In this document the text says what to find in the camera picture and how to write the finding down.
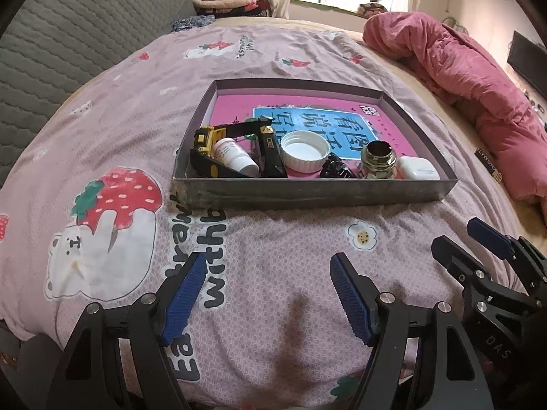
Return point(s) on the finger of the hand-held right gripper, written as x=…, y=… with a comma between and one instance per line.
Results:
x=457, y=260
x=489, y=237

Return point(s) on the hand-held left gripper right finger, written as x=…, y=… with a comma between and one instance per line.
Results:
x=350, y=299

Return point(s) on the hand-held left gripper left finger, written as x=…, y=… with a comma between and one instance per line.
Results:
x=183, y=294

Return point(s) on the white earbuds case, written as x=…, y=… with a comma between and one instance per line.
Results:
x=419, y=168

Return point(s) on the shallow grey cardboard box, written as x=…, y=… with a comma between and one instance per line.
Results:
x=320, y=192

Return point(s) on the small metal jar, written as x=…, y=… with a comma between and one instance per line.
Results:
x=380, y=164

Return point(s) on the black hair clip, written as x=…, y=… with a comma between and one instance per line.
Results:
x=337, y=168

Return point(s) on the white pill bottle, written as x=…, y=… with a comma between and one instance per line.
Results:
x=233, y=153

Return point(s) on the white ribbed jar lid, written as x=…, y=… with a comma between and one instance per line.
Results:
x=303, y=151

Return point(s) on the black case with gold stud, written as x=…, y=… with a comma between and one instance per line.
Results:
x=271, y=158

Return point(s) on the black mattress label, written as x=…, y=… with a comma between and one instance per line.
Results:
x=489, y=165

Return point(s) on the pink quilt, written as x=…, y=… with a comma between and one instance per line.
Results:
x=470, y=72

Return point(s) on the black television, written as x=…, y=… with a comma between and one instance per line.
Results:
x=527, y=62

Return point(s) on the pink and blue book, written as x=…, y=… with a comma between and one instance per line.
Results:
x=230, y=113

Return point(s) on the metal chair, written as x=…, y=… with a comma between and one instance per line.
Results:
x=455, y=25

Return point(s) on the patterned cushion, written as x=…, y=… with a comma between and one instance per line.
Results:
x=371, y=10

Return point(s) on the dark patterned cloth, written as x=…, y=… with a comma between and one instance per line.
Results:
x=192, y=23

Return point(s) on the grey quilted headboard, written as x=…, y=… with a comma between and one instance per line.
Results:
x=64, y=30

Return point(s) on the pink folded blanket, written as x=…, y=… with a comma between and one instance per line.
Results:
x=224, y=4

